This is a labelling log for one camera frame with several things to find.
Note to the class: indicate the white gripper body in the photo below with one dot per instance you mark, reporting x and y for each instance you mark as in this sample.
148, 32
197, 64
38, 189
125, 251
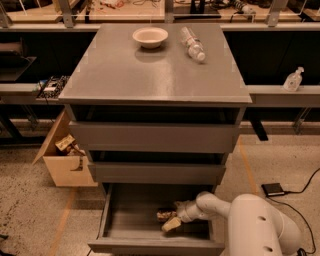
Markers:
183, 211

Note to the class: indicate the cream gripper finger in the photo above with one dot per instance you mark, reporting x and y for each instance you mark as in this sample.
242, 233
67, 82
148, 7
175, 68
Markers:
171, 224

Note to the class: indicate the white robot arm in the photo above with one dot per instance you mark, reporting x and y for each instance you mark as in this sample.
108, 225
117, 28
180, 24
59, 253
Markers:
255, 227

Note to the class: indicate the grey bottom drawer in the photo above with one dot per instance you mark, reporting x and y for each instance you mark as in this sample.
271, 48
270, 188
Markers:
130, 226

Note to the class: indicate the grey drawer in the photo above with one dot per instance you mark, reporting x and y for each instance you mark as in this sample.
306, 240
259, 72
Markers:
180, 138
199, 174
130, 226

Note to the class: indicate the grey middle drawer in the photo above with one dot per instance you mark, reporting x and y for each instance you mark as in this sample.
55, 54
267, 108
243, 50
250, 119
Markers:
199, 174

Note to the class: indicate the grey drawer cabinet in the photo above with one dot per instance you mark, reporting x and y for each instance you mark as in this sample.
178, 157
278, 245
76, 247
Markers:
118, 81

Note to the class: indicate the grey top drawer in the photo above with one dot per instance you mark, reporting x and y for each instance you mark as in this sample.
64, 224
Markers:
180, 138

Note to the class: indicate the black foot pedal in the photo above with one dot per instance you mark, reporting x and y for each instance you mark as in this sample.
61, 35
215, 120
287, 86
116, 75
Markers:
273, 189

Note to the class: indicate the cardboard box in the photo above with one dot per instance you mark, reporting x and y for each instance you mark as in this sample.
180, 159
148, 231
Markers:
65, 169

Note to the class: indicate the snack package in box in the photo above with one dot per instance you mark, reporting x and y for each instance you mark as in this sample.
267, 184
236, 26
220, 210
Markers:
65, 142

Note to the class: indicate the clear plastic water bottle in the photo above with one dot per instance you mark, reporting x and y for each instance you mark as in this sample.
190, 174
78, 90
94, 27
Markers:
192, 44

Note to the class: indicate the white paper bowl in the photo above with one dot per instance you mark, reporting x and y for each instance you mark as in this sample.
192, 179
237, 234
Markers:
150, 37

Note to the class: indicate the black white notebook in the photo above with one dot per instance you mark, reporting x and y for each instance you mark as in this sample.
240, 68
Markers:
52, 87

